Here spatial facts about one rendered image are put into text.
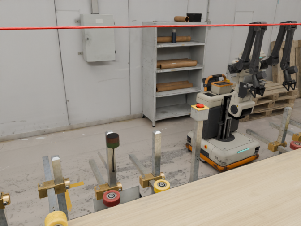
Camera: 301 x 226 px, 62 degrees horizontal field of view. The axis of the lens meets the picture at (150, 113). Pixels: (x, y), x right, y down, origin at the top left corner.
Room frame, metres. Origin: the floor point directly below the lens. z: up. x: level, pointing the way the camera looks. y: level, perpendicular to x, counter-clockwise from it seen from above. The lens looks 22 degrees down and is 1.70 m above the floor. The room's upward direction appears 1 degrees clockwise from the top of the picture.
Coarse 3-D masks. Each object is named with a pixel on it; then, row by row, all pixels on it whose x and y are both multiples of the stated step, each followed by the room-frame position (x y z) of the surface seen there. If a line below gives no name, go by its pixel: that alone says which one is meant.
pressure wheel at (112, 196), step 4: (108, 192) 0.96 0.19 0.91; (112, 192) 0.96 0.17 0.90; (116, 192) 0.96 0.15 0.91; (104, 196) 0.93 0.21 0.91; (108, 196) 0.93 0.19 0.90; (112, 196) 0.93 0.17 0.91; (116, 196) 0.93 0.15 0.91; (104, 200) 0.91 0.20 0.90; (108, 200) 0.90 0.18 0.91; (112, 200) 0.90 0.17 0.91; (116, 200) 0.91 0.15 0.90; (104, 204) 0.91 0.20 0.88; (108, 204) 0.90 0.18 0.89; (112, 204) 0.90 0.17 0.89; (116, 204) 0.91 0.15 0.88
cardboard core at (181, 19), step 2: (176, 16) 4.14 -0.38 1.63; (178, 16) 4.09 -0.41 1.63; (180, 16) 4.05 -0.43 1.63; (182, 16) 4.00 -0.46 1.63; (184, 16) 3.97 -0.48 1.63; (174, 18) 4.15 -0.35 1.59; (176, 18) 4.09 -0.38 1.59; (178, 18) 4.05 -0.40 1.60; (180, 18) 4.00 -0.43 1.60; (182, 18) 3.95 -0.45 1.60; (184, 18) 3.90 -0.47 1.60; (186, 18) 3.97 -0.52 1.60; (188, 18) 3.93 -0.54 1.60; (176, 20) 4.10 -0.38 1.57; (178, 20) 4.05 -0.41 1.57; (180, 20) 4.01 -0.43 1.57; (182, 20) 3.95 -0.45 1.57; (184, 20) 3.90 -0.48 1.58; (186, 20) 3.97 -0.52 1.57; (188, 20) 3.93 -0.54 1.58
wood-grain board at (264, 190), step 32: (288, 160) 1.26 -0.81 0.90; (160, 192) 0.97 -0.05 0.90; (192, 192) 0.97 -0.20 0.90; (224, 192) 0.97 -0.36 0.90; (256, 192) 0.98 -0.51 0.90; (288, 192) 0.98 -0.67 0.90; (96, 224) 0.77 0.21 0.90; (128, 224) 0.77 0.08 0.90; (160, 224) 0.78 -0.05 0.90; (192, 224) 0.78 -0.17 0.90; (224, 224) 0.78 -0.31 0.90; (256, 224) 0.78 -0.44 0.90; (288, 224) 0.78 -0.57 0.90
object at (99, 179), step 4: (92, 160) 1.30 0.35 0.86; (92, 164) 1.26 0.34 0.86; (92, 168) 1.22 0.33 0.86; (96, 168) 1.22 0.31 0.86; (96, 172) 1.18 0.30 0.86; (96, 176) 1.14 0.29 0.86; (100, 176) 1.14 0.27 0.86; (96, 180) 1.14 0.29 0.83; (100, 180) 1.11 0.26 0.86; (100, 184) 1.07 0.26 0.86; (104, 192) 1.01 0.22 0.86
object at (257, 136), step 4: (248, 132) 1.80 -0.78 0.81; (252, 132) 1.77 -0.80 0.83; (256, 136) 1.73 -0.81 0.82; (260, 136) 1.70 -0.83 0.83; (260, 140) 1.69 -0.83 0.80; (264, 140) 1.66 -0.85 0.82; (268, 140) 1.64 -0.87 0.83; (268, 144) 1.62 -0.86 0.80; (280, 148) 1.54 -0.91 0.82; (284, 148) 1.52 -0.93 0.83; (284, 152) 1.50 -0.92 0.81
